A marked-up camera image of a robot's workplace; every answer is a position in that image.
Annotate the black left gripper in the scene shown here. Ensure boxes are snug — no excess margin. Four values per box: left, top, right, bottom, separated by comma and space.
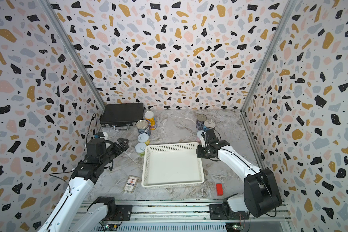
99, 137, 127, 168

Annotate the blue label soup can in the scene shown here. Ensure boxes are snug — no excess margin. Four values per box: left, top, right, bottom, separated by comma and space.
203, 119, 216, 131

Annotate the dark navy tall can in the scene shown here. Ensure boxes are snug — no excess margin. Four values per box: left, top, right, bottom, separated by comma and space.
196, 114, 207, 131

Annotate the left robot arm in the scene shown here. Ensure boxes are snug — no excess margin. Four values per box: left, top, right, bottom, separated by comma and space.
39, 137, 129, 232

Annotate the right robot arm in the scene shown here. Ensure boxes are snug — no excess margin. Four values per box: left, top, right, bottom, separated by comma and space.
196, 132, 282, 217

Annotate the white perforated plastic basket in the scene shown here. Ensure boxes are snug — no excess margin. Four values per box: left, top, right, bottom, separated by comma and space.
141, 142, 205, 189

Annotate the pink label small can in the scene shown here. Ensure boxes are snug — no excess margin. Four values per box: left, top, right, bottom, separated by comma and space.
196, 130, 204, 145

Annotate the green label small can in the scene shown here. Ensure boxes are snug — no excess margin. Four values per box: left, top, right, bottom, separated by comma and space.
135, 143, 147, 157

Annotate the yellow label small can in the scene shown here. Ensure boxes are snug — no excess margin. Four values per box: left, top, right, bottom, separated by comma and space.
137, 133, 150, 146

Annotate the black hard case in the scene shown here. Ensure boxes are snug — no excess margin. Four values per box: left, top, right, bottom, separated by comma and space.
100, 103, 144, 130

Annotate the blue label can left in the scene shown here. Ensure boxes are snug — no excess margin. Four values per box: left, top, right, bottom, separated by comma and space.
136, 119, 151, 136

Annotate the small red block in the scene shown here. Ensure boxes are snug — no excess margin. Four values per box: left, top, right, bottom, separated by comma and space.
216, 183, 224, 196

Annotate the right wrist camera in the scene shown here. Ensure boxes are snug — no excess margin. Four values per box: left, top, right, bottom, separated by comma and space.
204, 129, 218, 143

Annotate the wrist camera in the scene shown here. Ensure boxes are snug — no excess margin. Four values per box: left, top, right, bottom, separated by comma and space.
86, 138, 106, 158
204, 129, 218, 143

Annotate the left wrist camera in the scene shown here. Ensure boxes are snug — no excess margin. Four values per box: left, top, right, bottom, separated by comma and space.
86, 138, 106, 158

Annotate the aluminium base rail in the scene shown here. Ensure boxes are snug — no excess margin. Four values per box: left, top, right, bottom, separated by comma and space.
46, 198, 291, 232

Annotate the aluminium corner frame post right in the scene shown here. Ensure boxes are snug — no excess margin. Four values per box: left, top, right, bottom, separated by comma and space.
240, 0, 297, 114

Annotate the aluminium corner frame post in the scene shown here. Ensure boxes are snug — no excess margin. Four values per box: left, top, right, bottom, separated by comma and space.
38, 0, 105, 111
240, 0, 297, 114

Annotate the aluminium corner frame post left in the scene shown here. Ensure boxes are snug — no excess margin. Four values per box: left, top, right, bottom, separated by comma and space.
38, 0, 105, 111

